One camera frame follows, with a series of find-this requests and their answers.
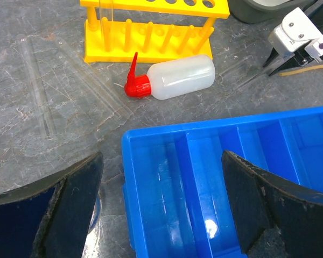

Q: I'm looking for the round glass flask white stopper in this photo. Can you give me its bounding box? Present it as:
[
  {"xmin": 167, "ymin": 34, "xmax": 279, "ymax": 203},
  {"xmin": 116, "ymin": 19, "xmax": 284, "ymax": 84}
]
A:
[{"xmin": 87, "ymin": 195, "xmax": 101, "ymax": 235}]

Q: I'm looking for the dark grey tray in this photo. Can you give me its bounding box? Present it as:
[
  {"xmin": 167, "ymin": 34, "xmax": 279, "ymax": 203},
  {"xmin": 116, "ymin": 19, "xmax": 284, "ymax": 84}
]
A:
[{"xmin": 228, "ymin": 0, "xmax": 315, "ymax": 24}]

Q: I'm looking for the clear glass test tube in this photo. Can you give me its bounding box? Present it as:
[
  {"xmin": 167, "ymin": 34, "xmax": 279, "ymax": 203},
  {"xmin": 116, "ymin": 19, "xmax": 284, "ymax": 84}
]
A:
[
  {"xmin": 16, "ymin": 34, "xmax": 56, "ymax": 139},
  {"xmin": 219, "ymin": 55, "xmax": 269, "ymax": 91},
  {"xmin": 99, "ymin": 0, "xmax": 114, "ymax": 52}
]

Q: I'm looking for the blue divided plastic bin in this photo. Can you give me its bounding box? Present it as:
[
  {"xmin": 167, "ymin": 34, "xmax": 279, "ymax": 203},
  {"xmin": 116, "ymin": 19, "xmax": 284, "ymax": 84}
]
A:
[{"xmin": 122, "ymin": 106, "xmax": 323, "ymax": 257}]

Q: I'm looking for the tan rubber tube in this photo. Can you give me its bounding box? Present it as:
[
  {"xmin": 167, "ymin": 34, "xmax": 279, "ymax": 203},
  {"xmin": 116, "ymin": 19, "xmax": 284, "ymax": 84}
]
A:
[{"xmin": 279, "ymin": 64, "xmax": 323, "ymax": 77}]

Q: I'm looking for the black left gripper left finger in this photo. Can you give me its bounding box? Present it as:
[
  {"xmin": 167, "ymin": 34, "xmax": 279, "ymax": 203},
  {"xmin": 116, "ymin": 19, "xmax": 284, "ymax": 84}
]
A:
[{"xmin": 0, "ymin": 152, "xmax": 103, "ymax": 257}]

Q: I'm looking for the yellow test tube rack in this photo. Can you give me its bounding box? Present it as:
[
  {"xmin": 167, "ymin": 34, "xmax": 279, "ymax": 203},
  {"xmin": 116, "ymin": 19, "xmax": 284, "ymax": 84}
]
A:
[{"xmin": 80, "ymin": 1, "xmax": 230, "ymax": 63}]

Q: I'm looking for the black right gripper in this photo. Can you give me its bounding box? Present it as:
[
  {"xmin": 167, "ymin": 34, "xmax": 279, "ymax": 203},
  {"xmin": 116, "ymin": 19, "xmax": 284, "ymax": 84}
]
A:
[{"xmin": 262, "ymin": 46, "xmax": 323, "ymax": 76}]

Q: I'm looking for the white wash bottle red cap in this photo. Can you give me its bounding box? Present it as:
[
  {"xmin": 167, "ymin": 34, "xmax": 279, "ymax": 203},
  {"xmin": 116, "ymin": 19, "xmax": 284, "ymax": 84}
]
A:
[{"xmin": 124, "ymin": 53, "xmax": 215, "ymax": 100}]

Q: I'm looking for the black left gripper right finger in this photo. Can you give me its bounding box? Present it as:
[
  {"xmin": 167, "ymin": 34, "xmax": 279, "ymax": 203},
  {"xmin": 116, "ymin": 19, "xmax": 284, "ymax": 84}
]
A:
[{"xmin": 222, "ymin": 150, "xmax": 323, "ymax": 257}]

